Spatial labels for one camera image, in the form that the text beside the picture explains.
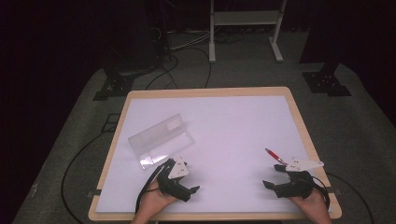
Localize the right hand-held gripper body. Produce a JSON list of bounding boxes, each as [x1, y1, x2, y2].
[[274, 157, 325, 200]]

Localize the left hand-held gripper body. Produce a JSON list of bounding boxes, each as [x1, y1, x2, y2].
[[156, 156, 192, 203]]

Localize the red pen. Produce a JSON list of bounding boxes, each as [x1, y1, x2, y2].
[[264, 147, 290, 167]]

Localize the clear plastic pencil case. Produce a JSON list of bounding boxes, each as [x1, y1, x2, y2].
[[127, 113, 197, 172]]

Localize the person's left hand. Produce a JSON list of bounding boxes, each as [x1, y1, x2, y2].
[[135, 180, 179, 222]]

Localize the person's right hand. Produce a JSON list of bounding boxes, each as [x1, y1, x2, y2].
[[287, 189, 332, 224]]

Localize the white table mat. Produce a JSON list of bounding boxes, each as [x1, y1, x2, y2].
[[94, 94, 332, 215]]

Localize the wooden table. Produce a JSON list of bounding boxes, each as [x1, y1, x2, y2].
[[88, 86, 343, 222]]

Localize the black stand base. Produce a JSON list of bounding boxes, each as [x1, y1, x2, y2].
[[92, 65, 138, 102], [301, 61, 353, 98]]

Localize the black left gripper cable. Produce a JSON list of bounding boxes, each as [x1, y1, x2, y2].
[[134, 162, 168, 216]]

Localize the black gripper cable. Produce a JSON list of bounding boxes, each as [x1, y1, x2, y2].
[[134, 162, 168, 216], [311, 175, 332, 210]]

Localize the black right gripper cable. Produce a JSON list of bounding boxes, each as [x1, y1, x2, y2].
[[311, 175, 332, 210]]

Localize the black looped floor cable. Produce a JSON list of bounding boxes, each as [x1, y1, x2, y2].
[[145, 46, 213, 91]]

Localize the white floor cables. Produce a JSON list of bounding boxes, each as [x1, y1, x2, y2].
[[168, 30, 212, 52]]

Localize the white metal stand frame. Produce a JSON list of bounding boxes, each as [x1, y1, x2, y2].
[[208, 0, 289, 64]]

